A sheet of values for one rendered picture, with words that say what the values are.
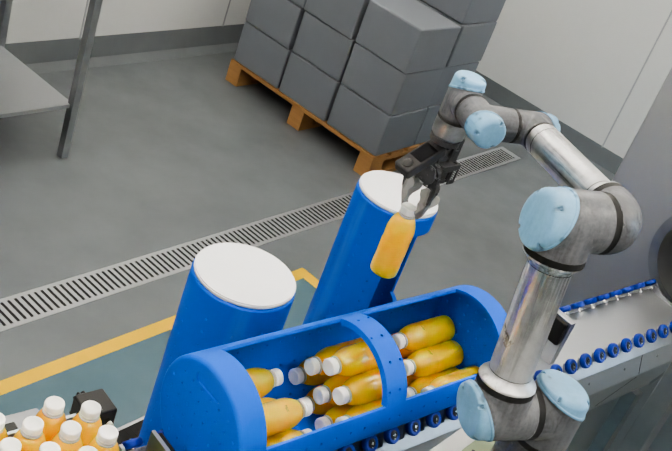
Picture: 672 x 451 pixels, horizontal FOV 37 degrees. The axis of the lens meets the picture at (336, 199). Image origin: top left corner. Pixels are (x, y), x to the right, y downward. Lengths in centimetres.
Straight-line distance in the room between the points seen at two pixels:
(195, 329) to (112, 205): 216
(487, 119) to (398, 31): 337
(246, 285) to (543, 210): 103
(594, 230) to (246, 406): 74
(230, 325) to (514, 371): 89
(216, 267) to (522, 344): 100
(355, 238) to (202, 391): 136
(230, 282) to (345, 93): 321
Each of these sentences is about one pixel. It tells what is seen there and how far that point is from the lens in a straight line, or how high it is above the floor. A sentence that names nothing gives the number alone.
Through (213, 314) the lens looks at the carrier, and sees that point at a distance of 257.
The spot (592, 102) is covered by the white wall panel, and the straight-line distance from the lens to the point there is 717.
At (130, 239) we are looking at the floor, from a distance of 452.
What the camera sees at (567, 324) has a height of 108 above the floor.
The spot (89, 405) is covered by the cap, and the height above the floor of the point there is 109.
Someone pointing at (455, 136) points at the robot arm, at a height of 167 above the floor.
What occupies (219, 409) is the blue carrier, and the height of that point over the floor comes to 117.
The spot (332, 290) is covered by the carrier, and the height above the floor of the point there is 65.
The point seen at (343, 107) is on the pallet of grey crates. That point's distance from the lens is 571.
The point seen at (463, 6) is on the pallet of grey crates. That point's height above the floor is 102.
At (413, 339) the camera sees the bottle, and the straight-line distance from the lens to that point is 250.
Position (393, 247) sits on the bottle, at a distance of 234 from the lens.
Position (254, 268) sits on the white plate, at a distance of 267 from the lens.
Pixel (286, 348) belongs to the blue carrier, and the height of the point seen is 109.
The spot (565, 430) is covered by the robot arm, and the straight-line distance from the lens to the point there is 207.
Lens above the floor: 250
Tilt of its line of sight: 28 degrees down
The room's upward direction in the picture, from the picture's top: 21 degrees clockwise
